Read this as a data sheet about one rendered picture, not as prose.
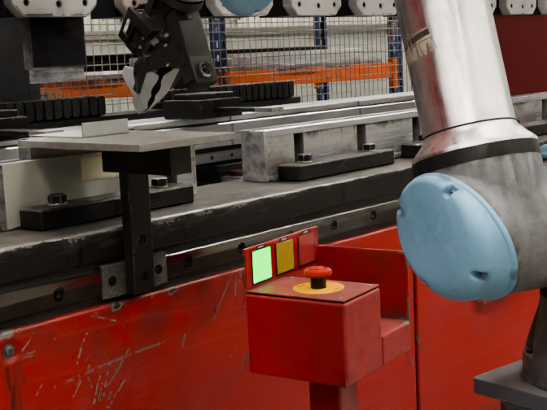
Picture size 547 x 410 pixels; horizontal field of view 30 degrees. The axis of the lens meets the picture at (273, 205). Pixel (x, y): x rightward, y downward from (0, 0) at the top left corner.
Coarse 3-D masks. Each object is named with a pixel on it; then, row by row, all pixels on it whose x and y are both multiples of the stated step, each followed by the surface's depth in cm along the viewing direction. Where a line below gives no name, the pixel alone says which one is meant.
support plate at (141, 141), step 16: (32, 144) 145; (48, 144) 143; (64, 144) 140; (80, 144) 138; (96, 144) 136; (112, 144) 134; (128, 144) 132; (144, 144) 131; (160, 144) 133; (176, 144) 135; (192, 144) 137
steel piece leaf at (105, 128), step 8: (104, 120) 148; (112, 120) 150; (120, 120) 151; (88, 128) 146; (96, 128) 147; (104, 128) 148; (112, 128) 150; (120, 128) 151; (128, 128) 152; (48, 136) 151; (56, 136) 150; (64, 136) 149; (72, 136) 148; (80, 136) 147; (88, 136) 146; (96, 136) 147
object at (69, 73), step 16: (32, 32) 149; (48, 32) 151; (64, 32) 153; (80, 32) 155; (32, 48) 149; (48, 48) 151; (64, 48) 153; (80, 48) 156; (32, 64) 149; (48, 64) 151; (64, 64) 154; (80, 64) 156; (32, 80) 150; (48, 80) 153; (64, 80) 155; (80, 80) 157
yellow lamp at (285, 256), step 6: (288, 240) 151; (276, 246) 148; (282, 246) 150; (288, 246) 151; (282, 252) 150; (288, 252) 151; (282, 258) 150; (288, 258) 151; (282, 264) 150; (288, 264) 151; (282, 270) 150
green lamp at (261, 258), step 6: (252, 252) 143; (258, 252) 144; (264, 252) 146; (252, 258) 143; (258, 258) 144; (264, 258) 146; (270, 258) 147; (258, 264) 144; (264, 264) 146; (270, 264) 147; (258, 270) 144; (264, 270) 146; (270, 270) 147; (258, 276) 145; (264, 276) 146; (270, 276) 147
